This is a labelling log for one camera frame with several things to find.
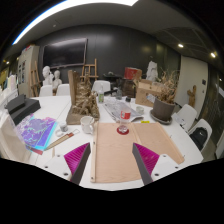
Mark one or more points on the black wall screen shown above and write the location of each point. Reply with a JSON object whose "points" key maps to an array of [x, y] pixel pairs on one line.
{"points": [[65, 52]]}

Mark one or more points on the white canvas panel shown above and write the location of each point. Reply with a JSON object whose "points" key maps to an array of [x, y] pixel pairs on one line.
{"points": [[11, 140]]}

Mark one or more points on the grey printed newspaper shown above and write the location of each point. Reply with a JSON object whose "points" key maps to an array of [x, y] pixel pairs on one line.
{"points": [[115, 111]]}

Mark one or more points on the small green-label pump bottle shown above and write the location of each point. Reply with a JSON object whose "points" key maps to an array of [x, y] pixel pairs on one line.
{"points": [[101, 96]]}

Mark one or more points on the round ceiling spotlight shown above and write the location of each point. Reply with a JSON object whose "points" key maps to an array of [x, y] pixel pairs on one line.
{"points": [[180, 45], [213, 54]]}

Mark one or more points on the small clear glass cup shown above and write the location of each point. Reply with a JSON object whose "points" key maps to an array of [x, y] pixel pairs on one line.
{"points": [[140, 110]]}

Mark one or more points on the clear glass jar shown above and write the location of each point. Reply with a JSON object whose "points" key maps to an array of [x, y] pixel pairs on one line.
{"points": [[119, 94]]}

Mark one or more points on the clear red-label drink bottle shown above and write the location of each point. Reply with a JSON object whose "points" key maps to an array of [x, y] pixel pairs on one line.
{"points": [[125, 115]]}

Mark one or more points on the tall wooden easel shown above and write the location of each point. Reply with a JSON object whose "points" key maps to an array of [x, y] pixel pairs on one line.
{"points": [[35, 80]]}

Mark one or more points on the dried plant in grey pot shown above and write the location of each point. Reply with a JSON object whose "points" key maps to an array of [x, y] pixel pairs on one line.
{"points": [[163, 108]]}

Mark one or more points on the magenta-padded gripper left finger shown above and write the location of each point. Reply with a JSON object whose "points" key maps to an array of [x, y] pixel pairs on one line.
{"points": [[75, 160]]}

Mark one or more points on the open cardboard box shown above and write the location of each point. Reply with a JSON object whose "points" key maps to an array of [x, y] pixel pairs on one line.
{"points": [[146, 91]]}

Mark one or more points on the white plaster bust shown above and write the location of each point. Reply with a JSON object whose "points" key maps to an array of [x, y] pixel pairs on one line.
{"points": [[47, 76], [57, 81]]}

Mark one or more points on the white plastic chair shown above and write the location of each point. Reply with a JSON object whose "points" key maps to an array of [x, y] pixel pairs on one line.
{"points": [[187, 115], [105, 85], [63, 89], [46, 90], [204, 125]]}

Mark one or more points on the flat round red coaster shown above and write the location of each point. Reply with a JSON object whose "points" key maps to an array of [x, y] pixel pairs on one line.
{"points": [[119, 132]]}

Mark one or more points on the yellow tag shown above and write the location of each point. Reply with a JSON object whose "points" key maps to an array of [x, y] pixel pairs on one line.
{"points": [[145, 122]]}

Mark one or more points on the long ceiling light panel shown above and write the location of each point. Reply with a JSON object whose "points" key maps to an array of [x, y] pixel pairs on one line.
{"points": [[66, 6]]}

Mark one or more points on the white tape roll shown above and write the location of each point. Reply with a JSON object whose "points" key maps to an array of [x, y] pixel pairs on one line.
{"points": [[59, 133]]}

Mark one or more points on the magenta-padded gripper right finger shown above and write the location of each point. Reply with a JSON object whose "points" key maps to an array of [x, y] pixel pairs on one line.
{"points": [[148, 160]]}

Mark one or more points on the light wooden drawing board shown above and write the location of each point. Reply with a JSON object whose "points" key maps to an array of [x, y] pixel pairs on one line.
{"points": [[111, 153]]}

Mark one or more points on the wooden figure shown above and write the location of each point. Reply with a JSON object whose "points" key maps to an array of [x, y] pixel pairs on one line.
{"points": [[192, 96]]}

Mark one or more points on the small wooden easel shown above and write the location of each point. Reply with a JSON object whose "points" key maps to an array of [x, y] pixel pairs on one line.
{"points": [[90, 70]]}

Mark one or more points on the white plaster statue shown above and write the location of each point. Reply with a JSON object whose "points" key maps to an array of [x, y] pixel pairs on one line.
{"points": [[152, 71]]}

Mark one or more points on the white ceramic mug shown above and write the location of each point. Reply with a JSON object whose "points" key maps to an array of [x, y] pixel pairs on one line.
{"points": [[86, 125]]}

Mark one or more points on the black bag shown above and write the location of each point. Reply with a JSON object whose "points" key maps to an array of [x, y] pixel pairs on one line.
{"points": [[199, 137]]}

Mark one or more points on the dark wooden crate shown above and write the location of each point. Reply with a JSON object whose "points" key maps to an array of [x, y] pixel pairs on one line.
{"points": [[128, 88]]}

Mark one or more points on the black flat box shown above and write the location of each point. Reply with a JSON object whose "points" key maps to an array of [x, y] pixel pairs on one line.
{"points": [[21, 108]]}

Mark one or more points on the brown wooden architectural model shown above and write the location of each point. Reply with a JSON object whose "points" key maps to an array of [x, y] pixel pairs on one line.
{"points": [[83, 103]]}

